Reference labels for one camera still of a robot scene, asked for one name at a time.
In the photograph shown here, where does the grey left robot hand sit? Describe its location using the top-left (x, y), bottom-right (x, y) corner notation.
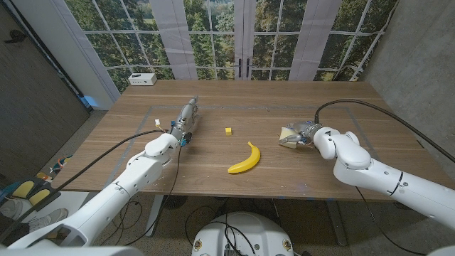
top-left (169, 95), bottom-right (200, 146)

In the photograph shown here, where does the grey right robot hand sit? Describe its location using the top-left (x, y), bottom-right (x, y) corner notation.
top-left (278, 120), bottom-right (323, 150)

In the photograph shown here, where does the yellow toy banana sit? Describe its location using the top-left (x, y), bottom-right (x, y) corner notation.
top-left (227, 141), bottom-right (262, 175)

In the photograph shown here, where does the white power strip box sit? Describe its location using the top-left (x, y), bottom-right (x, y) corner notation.
top-left (128, 73), bottom-right (158, 87)

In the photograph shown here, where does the printed window backdrop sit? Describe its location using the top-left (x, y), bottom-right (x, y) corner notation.
top-left (63, 0), bottom-right (399, 94)

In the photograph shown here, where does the grey table leg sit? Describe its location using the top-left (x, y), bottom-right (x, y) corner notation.
top-left (325, 200), bottom-right (348, 247)

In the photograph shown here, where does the white table leg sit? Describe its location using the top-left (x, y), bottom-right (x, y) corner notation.
top-left (144, 194), bottom-right (165, 238)

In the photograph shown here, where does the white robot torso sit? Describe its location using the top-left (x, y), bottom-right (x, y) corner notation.
top-left (191, 211), bottom-right (294, 256)

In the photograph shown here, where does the dark grey door panel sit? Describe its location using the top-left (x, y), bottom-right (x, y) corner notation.
top-left (0, 0), bottom-right (90, 186)

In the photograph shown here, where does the yellow foot pedal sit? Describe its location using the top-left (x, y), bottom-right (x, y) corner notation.
top-left (28, 188), bottom-right (51, 207)
top-left (11, 180), bottom-right (36, 199)

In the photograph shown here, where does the grey shoe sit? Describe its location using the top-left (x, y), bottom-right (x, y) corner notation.
top-left (27, 208), bottom-right (69, 233)
top-left (0, 198), bottom-right (24, 221)

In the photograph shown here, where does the thin black left wrist wire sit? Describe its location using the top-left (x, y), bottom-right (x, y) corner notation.
top-left (122, 144), bottom-right (183, 247)

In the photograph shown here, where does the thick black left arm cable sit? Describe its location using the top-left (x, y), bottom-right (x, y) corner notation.
top-left (0, 129), bottom-right (168, 242)

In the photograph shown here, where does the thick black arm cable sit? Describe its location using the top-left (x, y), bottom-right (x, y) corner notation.
top-left (314, 99), bottom-right (455, 164)
top-left (0, 129), bottom-right (168, 242)

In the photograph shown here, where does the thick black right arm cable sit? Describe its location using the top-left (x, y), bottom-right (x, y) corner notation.
top-left (314, 99), bottom-right (455, 164)

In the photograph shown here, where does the thin black right arm wire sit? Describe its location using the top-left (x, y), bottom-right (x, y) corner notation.
top-left (355, 186), bottom-right (429, 256)

